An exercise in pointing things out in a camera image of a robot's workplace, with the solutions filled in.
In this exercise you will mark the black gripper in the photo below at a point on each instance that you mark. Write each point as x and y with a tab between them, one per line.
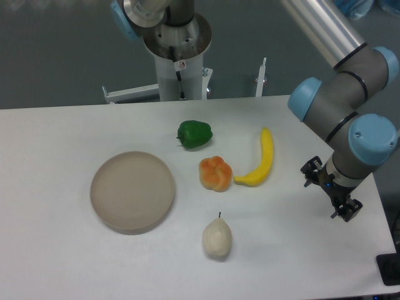
315	173

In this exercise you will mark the yellow banana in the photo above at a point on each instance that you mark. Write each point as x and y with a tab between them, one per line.
260	174

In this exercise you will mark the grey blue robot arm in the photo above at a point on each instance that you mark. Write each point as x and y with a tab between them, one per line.
360	143

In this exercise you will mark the black device at corner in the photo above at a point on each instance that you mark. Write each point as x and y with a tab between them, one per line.
388	265

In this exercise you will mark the orange knotted bread roll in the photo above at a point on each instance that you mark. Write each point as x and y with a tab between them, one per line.
215	174

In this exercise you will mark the pale white pear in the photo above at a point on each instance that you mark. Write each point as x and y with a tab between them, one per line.
217	239

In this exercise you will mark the green bell pepper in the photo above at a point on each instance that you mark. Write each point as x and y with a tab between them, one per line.
193	134

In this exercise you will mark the blue plastic bag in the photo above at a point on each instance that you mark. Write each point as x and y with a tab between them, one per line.
354	9

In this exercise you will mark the beige round plate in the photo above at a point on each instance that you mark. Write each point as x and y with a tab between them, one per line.
132	192

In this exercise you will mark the white upright bracket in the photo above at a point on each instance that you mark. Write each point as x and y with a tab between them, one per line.
261	78

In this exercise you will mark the white metal base bracket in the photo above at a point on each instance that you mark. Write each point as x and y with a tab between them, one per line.
136	94

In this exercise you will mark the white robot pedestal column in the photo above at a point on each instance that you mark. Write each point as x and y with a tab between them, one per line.
178	56

